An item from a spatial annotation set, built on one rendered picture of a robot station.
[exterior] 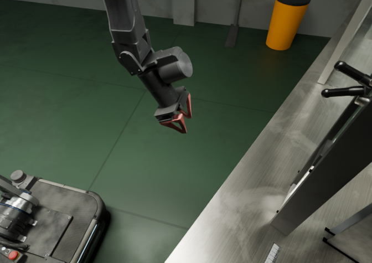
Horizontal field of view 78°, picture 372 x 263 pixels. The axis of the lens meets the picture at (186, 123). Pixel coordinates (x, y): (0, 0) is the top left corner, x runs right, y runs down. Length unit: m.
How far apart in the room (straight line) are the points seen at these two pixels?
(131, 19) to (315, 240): 0.68
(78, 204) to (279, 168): 1.14
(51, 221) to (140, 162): 0.70
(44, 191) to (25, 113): 1.12
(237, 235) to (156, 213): 1.03
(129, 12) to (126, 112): 1.77
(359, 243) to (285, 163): 0.28
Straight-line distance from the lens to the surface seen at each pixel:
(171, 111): 0.56
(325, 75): 1.15
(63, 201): 1.58
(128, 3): 0.48
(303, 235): 0.73
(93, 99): 2.45
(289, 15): 2.99
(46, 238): 1.51
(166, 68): 0.52
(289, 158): 0.83
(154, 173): 1.78
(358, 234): 0.67
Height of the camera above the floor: 1.54
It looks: 49 degrees down
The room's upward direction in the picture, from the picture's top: straight up
